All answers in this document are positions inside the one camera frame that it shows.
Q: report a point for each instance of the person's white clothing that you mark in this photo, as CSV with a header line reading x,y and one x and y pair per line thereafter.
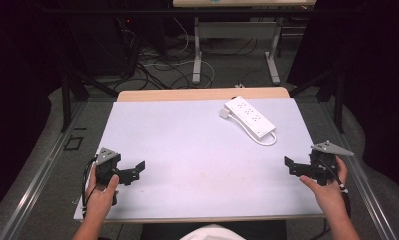
x,y
213,232

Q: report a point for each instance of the person's right hand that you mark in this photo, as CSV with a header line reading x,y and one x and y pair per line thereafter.
x,y
328,196

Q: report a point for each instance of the white power strip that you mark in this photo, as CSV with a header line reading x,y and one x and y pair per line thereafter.
x,y
250,116

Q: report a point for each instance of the aluminium floor rail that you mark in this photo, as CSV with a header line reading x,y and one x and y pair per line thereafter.
x,y
37,180
365,186

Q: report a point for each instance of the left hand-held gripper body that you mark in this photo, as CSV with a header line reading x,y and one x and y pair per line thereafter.
x,y
107,165

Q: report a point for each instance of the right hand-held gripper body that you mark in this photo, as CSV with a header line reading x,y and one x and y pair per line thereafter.
x,y
325,160

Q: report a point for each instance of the black metal stand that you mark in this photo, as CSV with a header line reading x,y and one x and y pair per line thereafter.
x,y
67,100
337,96

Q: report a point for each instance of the white power plug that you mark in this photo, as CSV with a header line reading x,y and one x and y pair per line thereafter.
x,y
225,112

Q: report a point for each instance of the black computer tower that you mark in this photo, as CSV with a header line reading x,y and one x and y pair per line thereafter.
x,y
103,43

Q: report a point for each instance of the white desk with metal legs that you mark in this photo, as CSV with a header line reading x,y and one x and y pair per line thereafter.
x,y
237,30

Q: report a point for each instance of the person's left hand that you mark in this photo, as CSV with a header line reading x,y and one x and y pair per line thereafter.
x,y
101,200

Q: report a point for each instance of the white table mat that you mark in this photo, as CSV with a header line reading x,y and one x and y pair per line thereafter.
x,y
193,166

